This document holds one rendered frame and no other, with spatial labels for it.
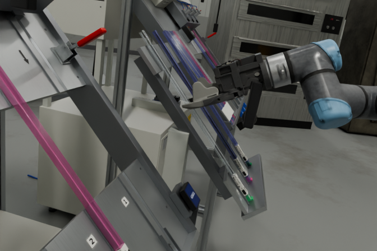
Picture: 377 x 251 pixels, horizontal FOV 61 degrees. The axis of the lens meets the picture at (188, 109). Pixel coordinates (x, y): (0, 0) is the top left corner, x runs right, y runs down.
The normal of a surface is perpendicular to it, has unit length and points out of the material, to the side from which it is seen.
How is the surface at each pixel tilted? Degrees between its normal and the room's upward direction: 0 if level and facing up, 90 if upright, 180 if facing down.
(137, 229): 47
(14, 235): 0
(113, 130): 90
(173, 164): 90
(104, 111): 90
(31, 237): 0
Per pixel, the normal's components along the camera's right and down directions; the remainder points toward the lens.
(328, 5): 0.22, 0.29
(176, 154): -0.18, 0.24
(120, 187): 0.80, -0.51
